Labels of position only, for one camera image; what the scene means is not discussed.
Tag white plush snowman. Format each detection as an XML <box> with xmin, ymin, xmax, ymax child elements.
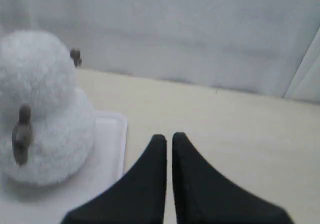
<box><xmin>0</xmin><ymin>30</ymin><xmax>96</xmax><ymax>187</ymax></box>

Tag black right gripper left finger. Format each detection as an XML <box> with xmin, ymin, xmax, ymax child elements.
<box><xmin>62</xmin><ymin>134</ymin><xmax>167</xmax><ymax>224</ymax></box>

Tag white plastic tray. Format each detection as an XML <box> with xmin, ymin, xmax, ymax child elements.
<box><xmin>0</xmin><ymin>111</ymin><xmax>128</xmax><ymax>224</ymax></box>

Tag white backdrop curtain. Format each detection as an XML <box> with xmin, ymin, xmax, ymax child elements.
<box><xmin>0</xmin><ymin>0</ymin><xmax>320</xmax><ymax>103</ymax></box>

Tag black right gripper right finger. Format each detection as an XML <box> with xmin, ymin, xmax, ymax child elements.
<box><xmin>172</xmin><ymin>132</ymin><xmax>294</xmax><ymax>224</ymax></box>

